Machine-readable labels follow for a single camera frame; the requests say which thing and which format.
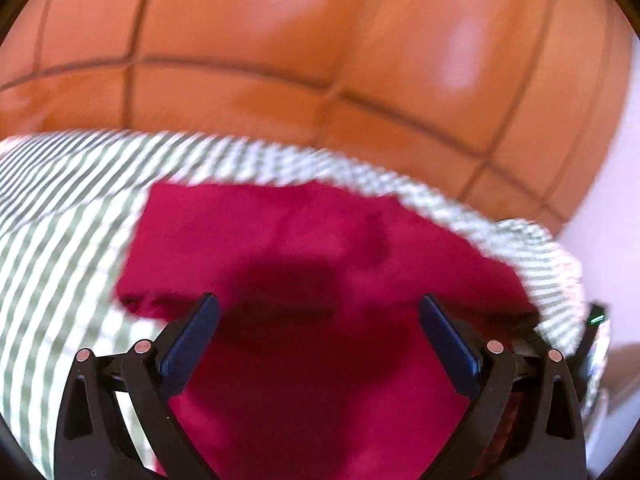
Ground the wooden panelled wardrobe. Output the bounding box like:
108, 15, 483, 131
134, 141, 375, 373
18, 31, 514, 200
1, 0, 636, 232

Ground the red long-sleeve garment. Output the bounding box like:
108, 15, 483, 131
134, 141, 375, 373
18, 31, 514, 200
115, 182, 539, 479

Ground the green white checkered bedspread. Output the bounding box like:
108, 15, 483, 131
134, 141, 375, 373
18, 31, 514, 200
1, 130, 589, 478

